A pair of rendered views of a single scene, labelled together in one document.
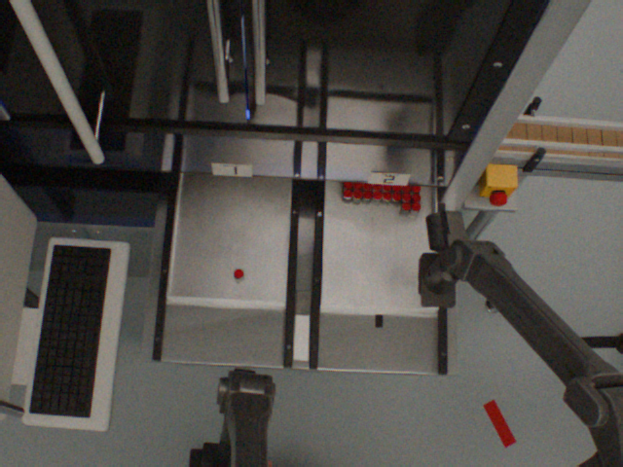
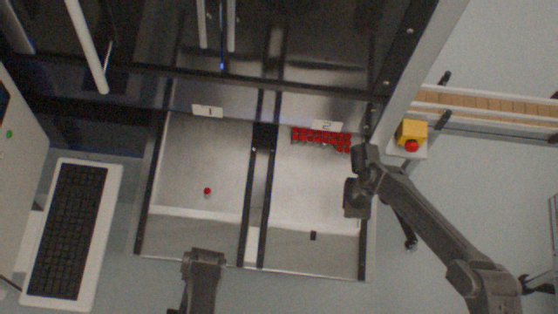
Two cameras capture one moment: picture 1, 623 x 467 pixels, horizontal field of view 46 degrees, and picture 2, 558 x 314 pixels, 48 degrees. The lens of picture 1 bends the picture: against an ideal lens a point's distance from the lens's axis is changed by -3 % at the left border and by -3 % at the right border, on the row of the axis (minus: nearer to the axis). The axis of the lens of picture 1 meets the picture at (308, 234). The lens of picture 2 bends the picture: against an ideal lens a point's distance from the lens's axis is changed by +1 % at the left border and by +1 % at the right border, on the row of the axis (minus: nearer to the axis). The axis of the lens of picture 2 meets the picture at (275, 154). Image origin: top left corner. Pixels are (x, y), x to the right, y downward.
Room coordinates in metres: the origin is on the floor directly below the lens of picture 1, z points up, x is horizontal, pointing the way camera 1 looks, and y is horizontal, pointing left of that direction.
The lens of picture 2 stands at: (-0.15, -0.05, 2.60)
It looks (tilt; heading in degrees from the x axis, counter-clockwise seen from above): 66 degrees down; 2
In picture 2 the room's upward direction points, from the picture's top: 10 degrees clockwise
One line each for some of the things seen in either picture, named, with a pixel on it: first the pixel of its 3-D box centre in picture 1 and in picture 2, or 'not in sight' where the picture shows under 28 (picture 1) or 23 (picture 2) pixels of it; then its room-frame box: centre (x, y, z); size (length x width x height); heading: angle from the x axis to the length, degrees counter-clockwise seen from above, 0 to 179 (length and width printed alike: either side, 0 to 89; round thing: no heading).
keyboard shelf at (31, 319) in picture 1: (60, 329); (60, 228); (0.29, 0.54, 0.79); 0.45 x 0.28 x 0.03; 5
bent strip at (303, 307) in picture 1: (303, 325); (253, 234); (0.35, -0.02, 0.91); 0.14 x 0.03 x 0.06; 5
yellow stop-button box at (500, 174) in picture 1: (497, 178); (411, 131); (0.73, -0.40, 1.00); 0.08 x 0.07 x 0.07; 5
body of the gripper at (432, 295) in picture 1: (440, 276); (359, 194); (0.42, -0.25, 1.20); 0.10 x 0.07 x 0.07; 5
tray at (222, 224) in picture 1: (232, 228); (204, 157); (0.56, 0.17, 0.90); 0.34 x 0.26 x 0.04; 5
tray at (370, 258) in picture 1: (380, 235); (317, 170); (0.59, -0.16, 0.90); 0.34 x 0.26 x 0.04; 5
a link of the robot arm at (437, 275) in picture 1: (448, 265); (364, 184); (0.42, -0.25, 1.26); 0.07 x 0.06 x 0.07; 13
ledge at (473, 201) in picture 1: (489, 183); (405, 137); (0.77, -0.41, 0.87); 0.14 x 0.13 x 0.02; 5
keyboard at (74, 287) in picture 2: (70, 328); (68, 228); (0.29, 0.51, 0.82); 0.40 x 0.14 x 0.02; 5
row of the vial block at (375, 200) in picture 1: (381, 198); (320, 142); (0.67, -0.15, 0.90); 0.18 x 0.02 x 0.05; 95
